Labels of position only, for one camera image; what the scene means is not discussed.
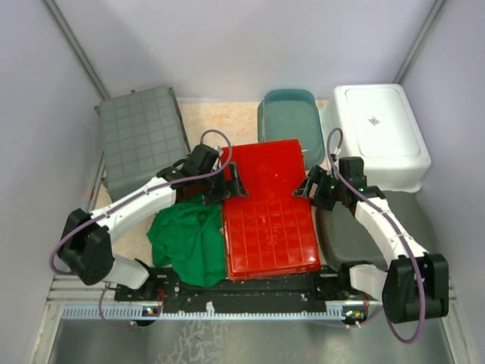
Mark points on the green cloth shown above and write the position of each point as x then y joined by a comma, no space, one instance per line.
187,236

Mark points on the grey plastic tub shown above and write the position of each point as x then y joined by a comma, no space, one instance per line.
343,239

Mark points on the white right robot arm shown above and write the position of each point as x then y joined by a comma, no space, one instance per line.
415,283

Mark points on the left aluminium frame post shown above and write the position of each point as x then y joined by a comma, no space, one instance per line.
75,46

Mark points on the large white plastic container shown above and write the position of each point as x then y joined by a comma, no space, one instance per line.
380,127

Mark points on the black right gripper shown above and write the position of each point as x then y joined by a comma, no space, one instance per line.
317,176

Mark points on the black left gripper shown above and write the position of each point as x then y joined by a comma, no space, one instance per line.
233,188

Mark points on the red plastic crate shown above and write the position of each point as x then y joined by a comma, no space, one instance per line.
270,232

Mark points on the aluminium front rail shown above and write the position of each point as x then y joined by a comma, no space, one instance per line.
77,301

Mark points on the grey aluminium frame post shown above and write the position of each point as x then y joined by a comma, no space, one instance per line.
420,40

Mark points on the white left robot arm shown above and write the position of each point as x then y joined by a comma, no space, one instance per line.
85,247

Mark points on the grey plastic bin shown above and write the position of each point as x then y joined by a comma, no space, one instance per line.
143,133

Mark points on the teal translucent plastic tub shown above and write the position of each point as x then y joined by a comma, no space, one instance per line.
286,114

